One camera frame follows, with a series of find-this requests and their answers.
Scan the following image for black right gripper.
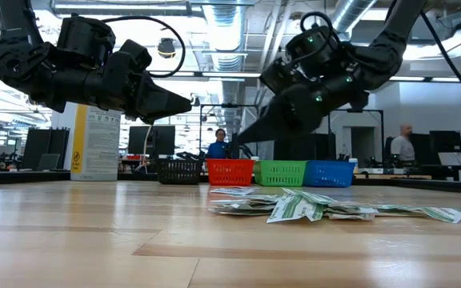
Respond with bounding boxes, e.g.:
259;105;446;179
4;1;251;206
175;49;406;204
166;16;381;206
236;82;370;144

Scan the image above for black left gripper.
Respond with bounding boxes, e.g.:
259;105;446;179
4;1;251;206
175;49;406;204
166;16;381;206
94;51;193;125

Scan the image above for black monitor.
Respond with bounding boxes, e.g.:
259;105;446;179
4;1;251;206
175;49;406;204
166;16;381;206
429;130;461;154
408;134;442;171
128;125;176;158

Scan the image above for green plastic basket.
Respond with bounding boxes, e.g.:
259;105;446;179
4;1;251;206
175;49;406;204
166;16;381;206
253;160;308;188

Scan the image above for black ceiling spotlight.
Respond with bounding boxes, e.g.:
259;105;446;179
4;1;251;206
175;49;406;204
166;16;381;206
156;38;178;60

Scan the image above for person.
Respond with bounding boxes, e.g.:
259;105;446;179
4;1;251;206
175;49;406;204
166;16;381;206
390;122;416;162
205;127;232;160

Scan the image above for black plastic basket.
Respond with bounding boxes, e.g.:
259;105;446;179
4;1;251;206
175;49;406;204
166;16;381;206
156;158;202;186

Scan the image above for red plastic basket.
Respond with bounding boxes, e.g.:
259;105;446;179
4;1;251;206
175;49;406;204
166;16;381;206
205;158;255;187

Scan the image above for white wipes canister yellow stripe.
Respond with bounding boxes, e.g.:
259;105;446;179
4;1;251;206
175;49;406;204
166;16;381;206
70;104;122;182

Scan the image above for blue plastic basket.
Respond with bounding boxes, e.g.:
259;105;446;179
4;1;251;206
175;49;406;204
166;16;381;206
302;160;358;188

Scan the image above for black partition panels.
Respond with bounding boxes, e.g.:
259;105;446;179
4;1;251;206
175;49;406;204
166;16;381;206
21;126;70;171

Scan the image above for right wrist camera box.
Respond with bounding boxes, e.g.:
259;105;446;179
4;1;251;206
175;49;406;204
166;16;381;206
259;58;298;96

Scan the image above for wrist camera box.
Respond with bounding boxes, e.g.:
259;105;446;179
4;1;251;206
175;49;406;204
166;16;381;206
118;38;154;75
259;58;298;96

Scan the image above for black metal frame rig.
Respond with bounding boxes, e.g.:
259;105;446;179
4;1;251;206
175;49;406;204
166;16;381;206
198;102;260;158
327;107;386;161

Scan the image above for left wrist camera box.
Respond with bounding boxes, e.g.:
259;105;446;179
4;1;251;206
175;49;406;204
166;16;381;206
118;38;154;75

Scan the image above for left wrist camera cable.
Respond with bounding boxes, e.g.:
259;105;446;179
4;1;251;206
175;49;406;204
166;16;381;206
102;15;186;79

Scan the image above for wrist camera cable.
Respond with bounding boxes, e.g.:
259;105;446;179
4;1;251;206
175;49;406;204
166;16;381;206
102;15;186;79
299;10;338;65

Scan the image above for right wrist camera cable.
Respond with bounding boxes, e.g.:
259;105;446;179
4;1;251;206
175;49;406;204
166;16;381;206
299;10;338;65

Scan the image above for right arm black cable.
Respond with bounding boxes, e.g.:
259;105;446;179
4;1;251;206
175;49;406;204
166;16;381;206
419;10;461;118

